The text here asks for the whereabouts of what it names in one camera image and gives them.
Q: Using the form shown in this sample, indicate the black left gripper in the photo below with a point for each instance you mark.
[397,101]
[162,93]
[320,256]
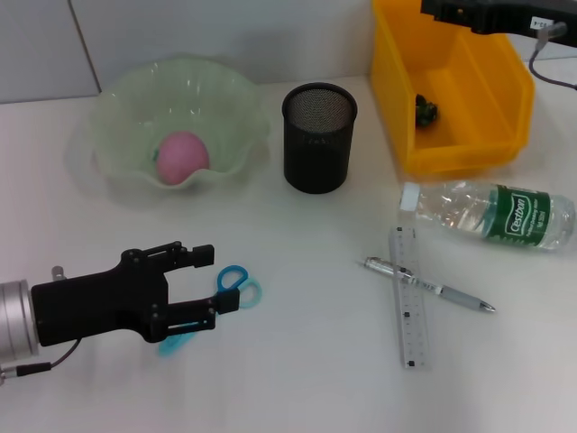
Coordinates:
[99,306]

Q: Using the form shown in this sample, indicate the yellow plastic bin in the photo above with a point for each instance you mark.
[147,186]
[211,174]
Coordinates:
[478,117]

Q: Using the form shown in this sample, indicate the green plastic wrapper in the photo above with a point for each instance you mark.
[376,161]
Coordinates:
[426,110]

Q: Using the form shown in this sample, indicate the clear green-label water bottle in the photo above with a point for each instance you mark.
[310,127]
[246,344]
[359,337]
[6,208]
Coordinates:
[451,207]

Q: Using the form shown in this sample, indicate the translucent green fruit plate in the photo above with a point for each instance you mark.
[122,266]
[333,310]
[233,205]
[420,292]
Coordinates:
[203,99]

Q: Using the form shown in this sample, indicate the clear grey ballpoint pen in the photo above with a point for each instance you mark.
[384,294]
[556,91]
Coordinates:
[460,297]

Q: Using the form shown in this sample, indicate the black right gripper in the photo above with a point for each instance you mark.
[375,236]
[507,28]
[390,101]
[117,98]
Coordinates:
[518,15]

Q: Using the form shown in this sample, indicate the transparent plastic ruler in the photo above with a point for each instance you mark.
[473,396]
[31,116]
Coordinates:
[412,334]

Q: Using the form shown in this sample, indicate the blue teal scissors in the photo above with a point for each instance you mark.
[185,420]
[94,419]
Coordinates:
[232,269]

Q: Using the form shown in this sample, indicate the pink peach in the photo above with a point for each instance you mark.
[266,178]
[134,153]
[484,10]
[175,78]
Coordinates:
[182,155]

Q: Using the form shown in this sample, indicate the black mesh pen holder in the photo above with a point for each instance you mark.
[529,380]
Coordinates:
[315,167]

